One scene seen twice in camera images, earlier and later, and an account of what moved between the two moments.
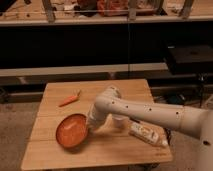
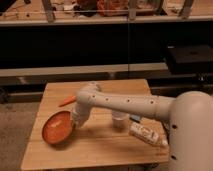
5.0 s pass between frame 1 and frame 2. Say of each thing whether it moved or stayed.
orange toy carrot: stayed
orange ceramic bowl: moved
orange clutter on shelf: stayed
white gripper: moved
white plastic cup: stayed
